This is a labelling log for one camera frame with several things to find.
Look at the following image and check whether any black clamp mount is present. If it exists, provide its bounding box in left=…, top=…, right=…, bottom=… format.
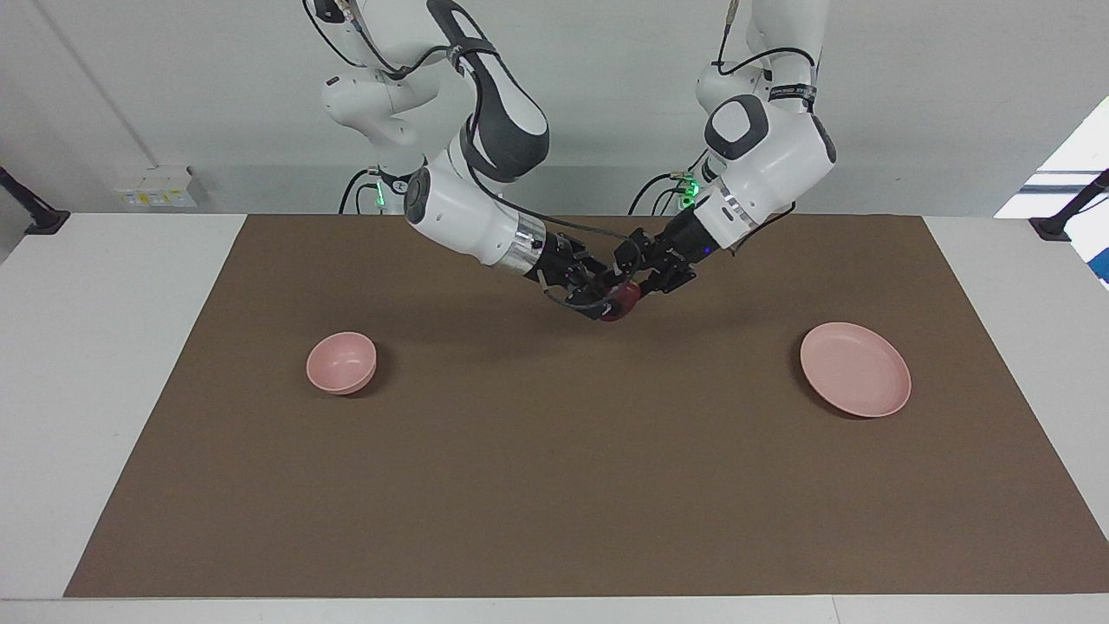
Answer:
left=0, top=165, right=72, bottom=237
left=1029, top=169, right=1109, bottom=242

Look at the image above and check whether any pink bowl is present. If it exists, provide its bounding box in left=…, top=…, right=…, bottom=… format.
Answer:
left=306, top=332, right=379, bottom=396

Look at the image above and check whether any black arm gripper cable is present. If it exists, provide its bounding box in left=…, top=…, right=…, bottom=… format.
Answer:
left=715, top=0, right=820, bottom=254
left=303, top=0, right=646, bottom=311

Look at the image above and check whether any black right arm gripper cable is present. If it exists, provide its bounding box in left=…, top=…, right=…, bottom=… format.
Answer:
left=303, top=0, right=646, bottom=311

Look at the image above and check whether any pink plate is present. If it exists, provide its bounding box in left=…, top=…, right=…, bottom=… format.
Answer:
left=800, top=322, right=912, bottom=419

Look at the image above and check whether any white wall socket box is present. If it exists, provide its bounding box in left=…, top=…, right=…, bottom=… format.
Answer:
left=113, top=166, right=209, bottom=209

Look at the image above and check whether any black left arm gripper cable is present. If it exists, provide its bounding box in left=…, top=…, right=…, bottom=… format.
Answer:
left=715, top=0, right=820, bottom=254

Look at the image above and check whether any brown table mat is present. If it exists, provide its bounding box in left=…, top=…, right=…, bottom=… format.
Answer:
left=63, top=214, right=1109, bottom=599

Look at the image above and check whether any dark red apple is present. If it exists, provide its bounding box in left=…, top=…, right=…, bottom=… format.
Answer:
left=598, top=282, right=643, bottom=322

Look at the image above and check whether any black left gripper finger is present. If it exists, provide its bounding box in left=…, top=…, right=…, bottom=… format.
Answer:
left=615, top=230, right=664, bottom=274
left=641, top=260, right=694, bottom=296

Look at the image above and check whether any black base cable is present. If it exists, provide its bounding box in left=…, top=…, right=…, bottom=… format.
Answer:
left=628, top=147, right=707, bottom=216
left=338, top=167, right=382, bottom=215

